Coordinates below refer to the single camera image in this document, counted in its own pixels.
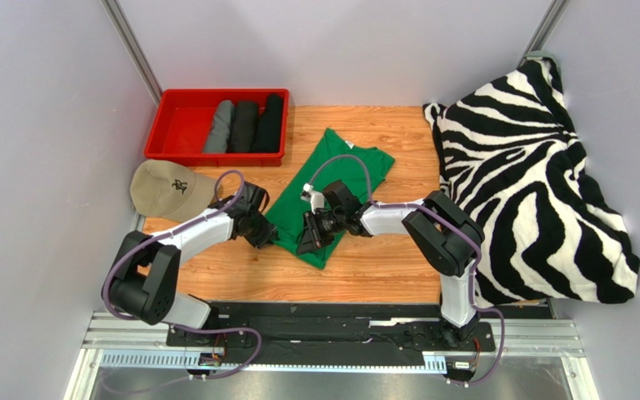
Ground green t-shirt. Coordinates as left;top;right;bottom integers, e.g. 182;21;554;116
265;127;395;255

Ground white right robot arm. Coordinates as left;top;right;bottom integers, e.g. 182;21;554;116
296;180;484;328

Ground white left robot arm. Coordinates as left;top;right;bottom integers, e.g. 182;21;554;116
102;183;278;329

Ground black rolled t-shirt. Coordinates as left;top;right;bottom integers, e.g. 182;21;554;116
252;93;283;153

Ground beige baseball cap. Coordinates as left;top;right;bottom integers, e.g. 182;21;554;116
129;159;217;223

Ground dark grey rolled t-shirt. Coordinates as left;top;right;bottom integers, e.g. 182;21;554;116
227;101;259;153

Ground red plastic bin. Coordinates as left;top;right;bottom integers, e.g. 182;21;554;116
143;87;290;168

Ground zebra print blanket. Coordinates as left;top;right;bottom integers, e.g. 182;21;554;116
422;56;640;307

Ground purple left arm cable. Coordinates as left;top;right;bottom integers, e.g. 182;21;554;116
101;169;263;381

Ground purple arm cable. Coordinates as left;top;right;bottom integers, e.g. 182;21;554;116
302;154;505;388
101;169;263;381

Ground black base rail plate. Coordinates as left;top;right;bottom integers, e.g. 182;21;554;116
166;302;500;367

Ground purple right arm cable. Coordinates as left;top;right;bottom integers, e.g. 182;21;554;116
302;154;505;388

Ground left aluminium frame post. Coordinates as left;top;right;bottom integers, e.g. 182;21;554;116
101;0;163;105

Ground aluminium frame post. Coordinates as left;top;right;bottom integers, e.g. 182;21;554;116
101;0;163;105
518;0;571;65

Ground right aluminium frame post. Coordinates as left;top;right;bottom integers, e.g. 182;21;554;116
518;0;571;65

